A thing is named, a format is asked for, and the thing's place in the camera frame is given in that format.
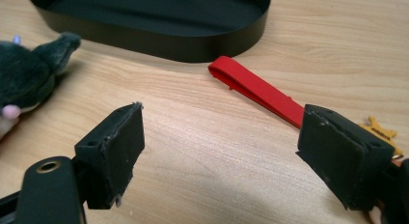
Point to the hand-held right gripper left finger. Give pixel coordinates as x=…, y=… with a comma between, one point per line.
x=119, y=153

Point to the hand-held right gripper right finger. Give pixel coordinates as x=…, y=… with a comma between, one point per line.
x=334, y=153

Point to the grey and white plush toy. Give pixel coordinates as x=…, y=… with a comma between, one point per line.
x=22, y=76

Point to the black oval tray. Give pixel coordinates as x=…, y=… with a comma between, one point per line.
x=154, y=27

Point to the yellow rubber charm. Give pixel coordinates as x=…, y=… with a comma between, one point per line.
x=384, y=134

